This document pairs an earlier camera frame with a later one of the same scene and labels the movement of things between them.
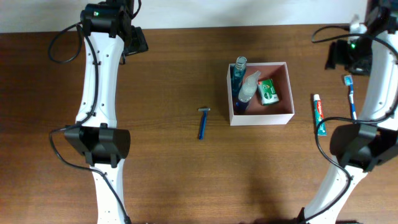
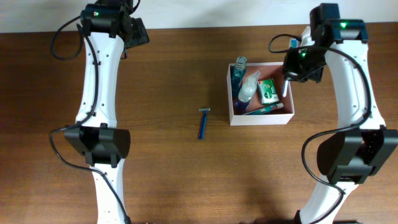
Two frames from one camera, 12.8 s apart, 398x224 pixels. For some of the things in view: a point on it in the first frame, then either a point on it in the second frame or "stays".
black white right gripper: x=337 y=55 -> x=302 y=74
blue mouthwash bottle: x=238 y=73 stays
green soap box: x=267 y=92 stays
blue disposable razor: x=203 y=122 stays
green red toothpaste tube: x=322 y=130 -> x=266 y=110
